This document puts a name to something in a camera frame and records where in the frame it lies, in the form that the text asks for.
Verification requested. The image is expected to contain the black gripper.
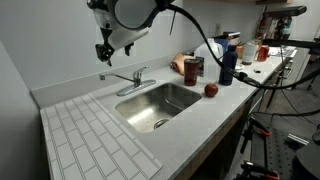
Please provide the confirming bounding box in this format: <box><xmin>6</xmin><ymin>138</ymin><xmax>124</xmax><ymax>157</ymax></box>
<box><xmin>95</xmin><ymin>28</ymin><xmax>116</xmax><ymax>67</ymax></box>

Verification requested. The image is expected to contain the chrome sink faucet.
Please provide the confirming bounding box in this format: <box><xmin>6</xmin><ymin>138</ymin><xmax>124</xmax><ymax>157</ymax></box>
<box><xmin>98</xmin><ymin>65</ymin><xmax>157</xmax><ymax>98</ymax></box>

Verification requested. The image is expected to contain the steel sink basin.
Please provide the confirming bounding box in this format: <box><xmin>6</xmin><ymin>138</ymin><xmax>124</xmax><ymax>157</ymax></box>
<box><xmin>114</xmin><ymin>82</ymin><xmax>203</xmax><ymax>134</ymax></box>

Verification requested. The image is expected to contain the white ribbed drying mat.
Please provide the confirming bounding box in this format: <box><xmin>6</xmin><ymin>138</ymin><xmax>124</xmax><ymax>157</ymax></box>
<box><xmin>39</xmin><ymin>93</ymin><xmax>164</xmax><ymax>180</ymax></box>

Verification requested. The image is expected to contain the red can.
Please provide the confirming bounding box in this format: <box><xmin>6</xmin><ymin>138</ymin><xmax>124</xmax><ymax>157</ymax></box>
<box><xmin>183</xmin><ymin>58</ymin><xmax>201</xmax><ymax>87</ymax></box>

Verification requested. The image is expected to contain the white plastic jug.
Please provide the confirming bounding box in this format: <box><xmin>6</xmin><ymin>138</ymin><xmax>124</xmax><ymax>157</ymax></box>
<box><xmin>194</xmin><ymin>38</ymin><xmax>224</xmax><ymax>84</ymax></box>

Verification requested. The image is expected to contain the red apple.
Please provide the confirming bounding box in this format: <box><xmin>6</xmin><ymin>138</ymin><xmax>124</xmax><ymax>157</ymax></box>
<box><xmin>204</xmin><ymin>82</ymin><xmax>220</xmax><ymax>98</ymax></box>

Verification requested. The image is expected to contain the blue plastic container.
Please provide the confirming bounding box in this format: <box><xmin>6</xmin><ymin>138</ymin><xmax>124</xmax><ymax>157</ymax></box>
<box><xmin>215</xmin><ymin>38</ymin><xmax>232</xmax><ymax>53</ymax></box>

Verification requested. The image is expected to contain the navy water bottle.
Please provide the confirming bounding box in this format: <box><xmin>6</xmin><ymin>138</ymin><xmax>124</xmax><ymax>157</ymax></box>
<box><xmin>218</xmin><ymin>44</ymin><xmax>239</xmax><ymax>86</ymax></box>

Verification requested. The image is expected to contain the red mug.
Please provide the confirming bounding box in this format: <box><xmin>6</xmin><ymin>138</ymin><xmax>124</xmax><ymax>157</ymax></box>
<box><xmin>256</xmin><ymin>45</ymin><xmax>271</xmax><ymax>63</ymax></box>

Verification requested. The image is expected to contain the black perforated breadboard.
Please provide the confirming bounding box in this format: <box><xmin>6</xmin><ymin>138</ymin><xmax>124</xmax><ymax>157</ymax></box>
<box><xmin>251</xmin><ymin>126</ymin><xmax>320</xmax><ymax>180</ymax></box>

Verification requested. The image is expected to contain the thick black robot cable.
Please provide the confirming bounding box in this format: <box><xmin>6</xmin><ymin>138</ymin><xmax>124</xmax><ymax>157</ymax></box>
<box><xmin>165</xmin><ymin>3</ymin><xmax>320</xmax><ymax>91</ymax></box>

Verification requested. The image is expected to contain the orange handled black clamp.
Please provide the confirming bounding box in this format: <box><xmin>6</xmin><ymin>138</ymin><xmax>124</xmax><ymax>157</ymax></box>
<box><xmin>242</xmin><ymin>116</ymin><xmax>273</xmax><ymax>139</ymax></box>
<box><xmin>238</xmin><ymin>160</ymin><xmax>282</xmax><ymax>180</ymax></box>

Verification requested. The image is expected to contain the black stereo camera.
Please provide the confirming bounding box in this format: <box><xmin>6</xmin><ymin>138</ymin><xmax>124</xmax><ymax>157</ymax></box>
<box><xmin>262</xmin><ymin>4</ymin><xmax>308</xmax><ymax>18</ymax></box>

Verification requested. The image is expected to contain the thin black cable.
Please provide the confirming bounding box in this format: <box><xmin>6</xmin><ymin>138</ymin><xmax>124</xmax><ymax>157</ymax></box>
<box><xmin>248</xmin><ymin>107</ymin><xmax>320</xmax><ymax>118</ymax></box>

